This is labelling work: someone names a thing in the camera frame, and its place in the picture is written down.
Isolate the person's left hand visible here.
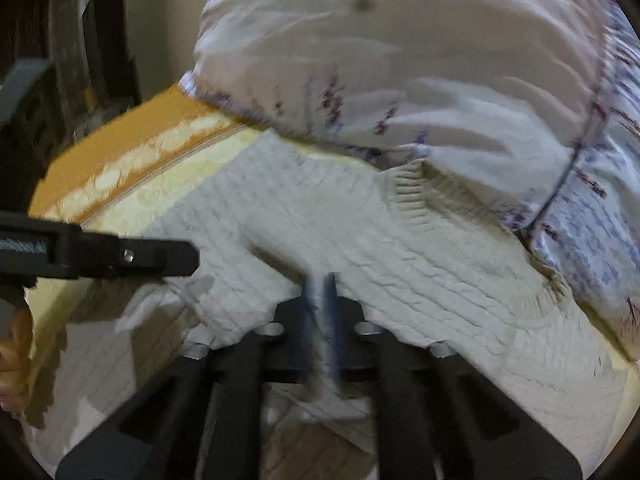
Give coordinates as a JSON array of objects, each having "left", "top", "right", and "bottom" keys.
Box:
[{"left": 0, "top": 305, "right": 34, "bottom": 414}]

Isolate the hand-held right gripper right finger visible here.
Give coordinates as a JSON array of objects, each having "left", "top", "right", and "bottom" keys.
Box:
[{"left": 324, "top": 273, "right": 584, "bottom": 480}]

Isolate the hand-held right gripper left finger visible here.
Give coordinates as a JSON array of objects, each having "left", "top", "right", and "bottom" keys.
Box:
[{"left": 55, "top": 280, "right": 324, "bottom": 480}]

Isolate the beige knit sweater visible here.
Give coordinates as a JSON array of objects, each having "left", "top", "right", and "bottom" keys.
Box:
[{"left": 20, "top": 132, "right": 632, "bottom": 480}]

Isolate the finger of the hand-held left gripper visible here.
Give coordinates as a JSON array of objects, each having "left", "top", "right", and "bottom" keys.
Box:
[{"left": 75, "top": 236, "right": 202, "bottom": 280}]

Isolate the dark furniture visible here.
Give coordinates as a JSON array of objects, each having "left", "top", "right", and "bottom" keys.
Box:
[{"left": 0, "top": 0, "right": 147, "bottom": 211}]

